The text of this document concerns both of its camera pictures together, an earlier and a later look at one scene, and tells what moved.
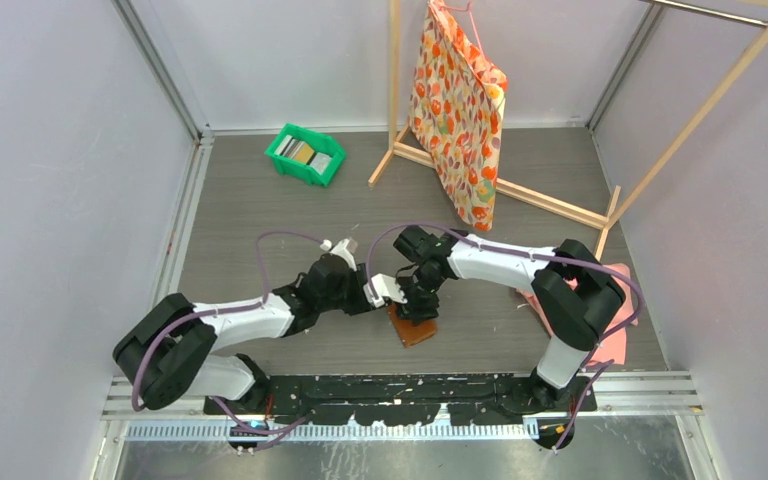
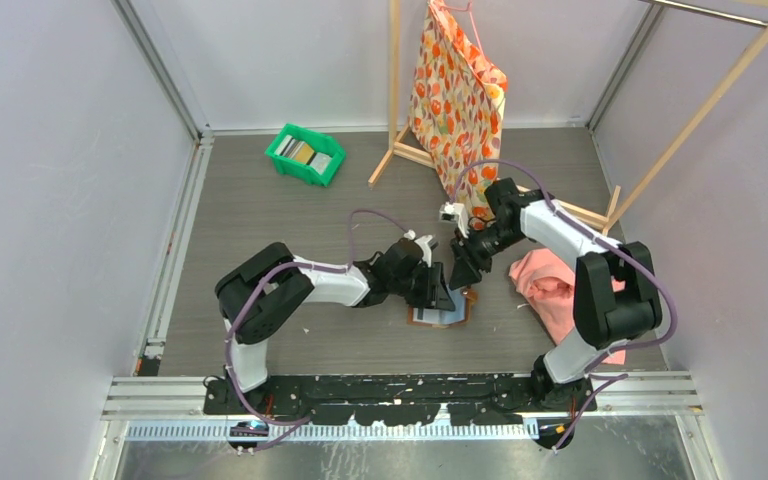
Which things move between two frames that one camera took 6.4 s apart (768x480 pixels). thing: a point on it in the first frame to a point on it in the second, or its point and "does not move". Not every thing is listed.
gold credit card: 304,153 does not move
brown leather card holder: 408,332 to 437,317
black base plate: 403,401 does not move
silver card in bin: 321,162 does not move
